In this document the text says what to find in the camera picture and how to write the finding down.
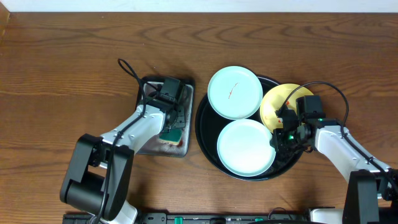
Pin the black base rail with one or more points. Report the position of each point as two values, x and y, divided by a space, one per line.
162 218

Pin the black rectangular soapy tray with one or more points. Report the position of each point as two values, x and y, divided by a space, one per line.
153 146

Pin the yellow plate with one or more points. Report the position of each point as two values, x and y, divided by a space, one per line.
273 100

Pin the black round serving tray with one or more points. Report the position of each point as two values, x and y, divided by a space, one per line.
208 125

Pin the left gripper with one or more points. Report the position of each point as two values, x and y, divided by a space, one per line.
181 114

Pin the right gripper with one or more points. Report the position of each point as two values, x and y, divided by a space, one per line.
278 143

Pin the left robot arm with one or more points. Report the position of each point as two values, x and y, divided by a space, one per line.
98 175

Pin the green yellow sponge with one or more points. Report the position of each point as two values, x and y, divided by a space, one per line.
172 136

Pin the light blue plate red blob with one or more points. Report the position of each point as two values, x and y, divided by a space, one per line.
244 148

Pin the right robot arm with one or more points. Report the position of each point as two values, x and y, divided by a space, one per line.
371 195

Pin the light blue streaked plate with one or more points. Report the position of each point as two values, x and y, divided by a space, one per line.
235 92

